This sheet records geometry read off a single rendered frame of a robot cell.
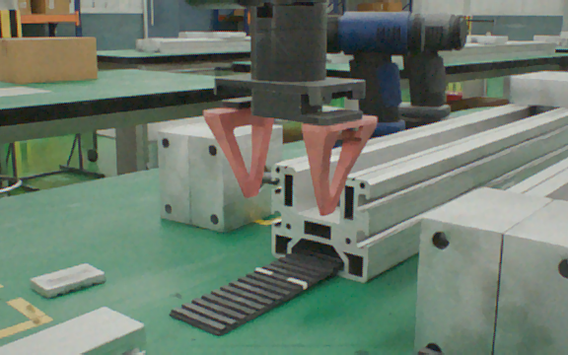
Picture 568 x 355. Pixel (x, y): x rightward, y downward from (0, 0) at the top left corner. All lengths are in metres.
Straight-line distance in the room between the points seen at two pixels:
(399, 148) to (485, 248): 0.33
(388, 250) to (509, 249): 0.20
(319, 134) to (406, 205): 0.15
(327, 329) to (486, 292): 0.13
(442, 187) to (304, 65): 0.22
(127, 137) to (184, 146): 2.19
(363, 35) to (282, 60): 0.44
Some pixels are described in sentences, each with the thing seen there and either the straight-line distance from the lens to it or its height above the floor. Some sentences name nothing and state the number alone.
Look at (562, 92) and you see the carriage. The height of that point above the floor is 0.89.
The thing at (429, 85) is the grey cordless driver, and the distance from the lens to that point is 1.11.
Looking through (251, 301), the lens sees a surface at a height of 0.78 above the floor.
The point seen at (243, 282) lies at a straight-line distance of 0.53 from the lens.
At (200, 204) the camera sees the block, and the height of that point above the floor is 0.80.
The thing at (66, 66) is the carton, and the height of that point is 0.83.
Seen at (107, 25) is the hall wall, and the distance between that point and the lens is 12.46.
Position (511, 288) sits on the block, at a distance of 0.38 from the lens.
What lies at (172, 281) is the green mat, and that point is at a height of 0.78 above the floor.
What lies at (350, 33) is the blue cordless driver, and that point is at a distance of 0.91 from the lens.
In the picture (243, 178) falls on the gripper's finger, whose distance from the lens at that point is 0.53.
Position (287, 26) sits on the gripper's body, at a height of 0.98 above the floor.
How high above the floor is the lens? 0.99
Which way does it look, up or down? 13 degrees down
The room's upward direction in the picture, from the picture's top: straight up
